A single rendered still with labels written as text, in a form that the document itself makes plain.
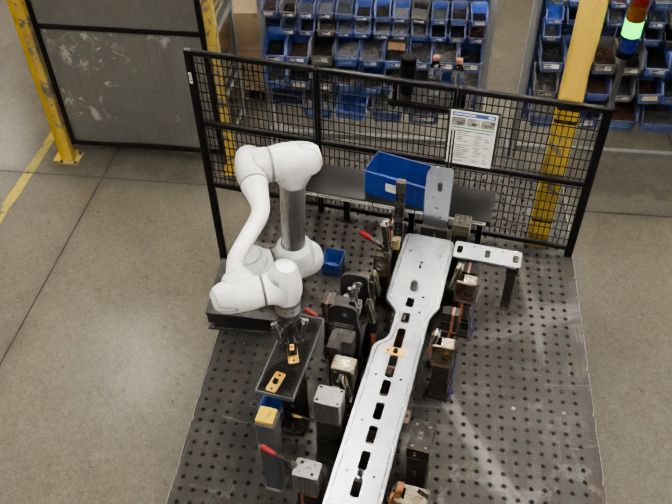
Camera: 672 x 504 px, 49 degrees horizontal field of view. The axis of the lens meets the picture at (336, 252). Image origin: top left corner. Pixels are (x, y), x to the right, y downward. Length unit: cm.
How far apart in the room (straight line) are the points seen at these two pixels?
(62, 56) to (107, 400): 228
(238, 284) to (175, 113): 296
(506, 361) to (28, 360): 259
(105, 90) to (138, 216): 86
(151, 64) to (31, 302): 165
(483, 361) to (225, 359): 111
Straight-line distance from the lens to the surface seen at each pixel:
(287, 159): 272
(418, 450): 262
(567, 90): 326
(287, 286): 234
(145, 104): 520
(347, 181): 355
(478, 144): 341
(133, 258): 482
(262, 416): 254
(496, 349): 333
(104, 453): 399
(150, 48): 495
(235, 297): 234
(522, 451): 306
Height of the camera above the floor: 329
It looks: 45 degrees down
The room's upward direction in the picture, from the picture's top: 1 degrees counter-clockwise
